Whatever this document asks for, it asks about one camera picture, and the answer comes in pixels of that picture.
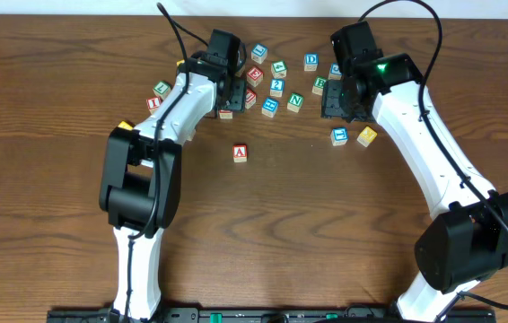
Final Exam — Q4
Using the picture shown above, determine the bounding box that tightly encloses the blue number 2 block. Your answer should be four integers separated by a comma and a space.
270, 79, 285, 98

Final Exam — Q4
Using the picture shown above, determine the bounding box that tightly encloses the red letter A block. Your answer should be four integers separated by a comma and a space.
232, 144, 248, 163

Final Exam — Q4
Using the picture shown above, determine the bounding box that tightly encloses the red letter I block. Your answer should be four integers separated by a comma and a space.
146, 97, 162, 114

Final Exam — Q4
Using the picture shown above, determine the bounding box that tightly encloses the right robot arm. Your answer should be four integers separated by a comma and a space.
321, 22, 508, 322

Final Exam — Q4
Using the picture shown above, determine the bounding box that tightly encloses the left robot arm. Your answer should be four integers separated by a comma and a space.
99, 30, 246, 322

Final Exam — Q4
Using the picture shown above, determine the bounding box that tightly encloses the red letter U block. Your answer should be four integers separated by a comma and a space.
245, 88, 257, 109

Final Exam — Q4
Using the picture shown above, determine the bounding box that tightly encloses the yellow block lower middle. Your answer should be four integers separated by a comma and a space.
218, 109, 233, 119

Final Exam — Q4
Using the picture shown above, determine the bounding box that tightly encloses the blue letter S block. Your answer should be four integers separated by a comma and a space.
328, 63, 342, 80

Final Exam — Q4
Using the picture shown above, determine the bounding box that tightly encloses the green letter B block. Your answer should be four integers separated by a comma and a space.
311, 76, 327, 96

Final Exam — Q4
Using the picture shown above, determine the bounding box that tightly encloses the red letter E block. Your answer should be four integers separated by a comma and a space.
246, 66, 264, 87

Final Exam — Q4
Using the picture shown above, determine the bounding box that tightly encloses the blue letter T block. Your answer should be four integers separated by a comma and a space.
330, 127, 348, 146

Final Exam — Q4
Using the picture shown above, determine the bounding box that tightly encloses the blue letter H block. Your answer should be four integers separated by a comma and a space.
261, 97, 279, 118

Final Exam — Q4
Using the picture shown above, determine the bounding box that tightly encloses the yellow block lower right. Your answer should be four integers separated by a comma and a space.
356, 126, 378, 147

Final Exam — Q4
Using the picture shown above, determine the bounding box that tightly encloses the green letter N block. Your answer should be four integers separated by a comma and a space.
287, 92, 304, 113

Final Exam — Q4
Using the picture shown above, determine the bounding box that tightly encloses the blue block top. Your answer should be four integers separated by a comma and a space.
250, 43, 267, 65

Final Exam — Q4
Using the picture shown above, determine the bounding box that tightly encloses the blue letter D block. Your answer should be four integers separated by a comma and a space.
304, 53, 319, 72

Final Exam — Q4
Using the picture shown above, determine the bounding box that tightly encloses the green number 4 block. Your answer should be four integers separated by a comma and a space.
271, 60, 288, 79

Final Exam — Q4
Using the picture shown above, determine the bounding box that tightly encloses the green block near left gripper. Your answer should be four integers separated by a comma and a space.
153, 81, 171, 100

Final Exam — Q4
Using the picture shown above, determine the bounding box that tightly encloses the yellow letter K block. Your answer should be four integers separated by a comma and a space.
118, 120, 135, 130

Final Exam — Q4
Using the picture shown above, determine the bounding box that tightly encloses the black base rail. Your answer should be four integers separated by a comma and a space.
47, 305, 496, 323

